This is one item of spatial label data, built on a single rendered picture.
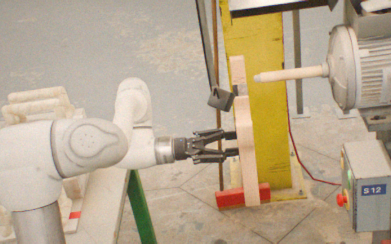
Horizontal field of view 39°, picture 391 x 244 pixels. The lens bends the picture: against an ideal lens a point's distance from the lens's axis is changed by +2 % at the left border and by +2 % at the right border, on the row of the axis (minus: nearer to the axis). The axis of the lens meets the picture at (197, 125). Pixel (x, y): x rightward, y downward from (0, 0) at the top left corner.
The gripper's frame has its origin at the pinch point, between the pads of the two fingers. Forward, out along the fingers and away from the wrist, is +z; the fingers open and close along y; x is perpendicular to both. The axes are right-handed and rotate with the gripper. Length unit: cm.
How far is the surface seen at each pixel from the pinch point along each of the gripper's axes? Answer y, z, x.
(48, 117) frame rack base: -22, -66, 2
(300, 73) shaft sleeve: -6.2, 20.7, 20.0
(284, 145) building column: -83, 22, -83
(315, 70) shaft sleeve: -6.4, 25.3, 20.2
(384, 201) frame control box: 29.8, 37.3, 1.4
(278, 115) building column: -86, 20, -64
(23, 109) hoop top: -14, -69, 12
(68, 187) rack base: 6, -56, -6
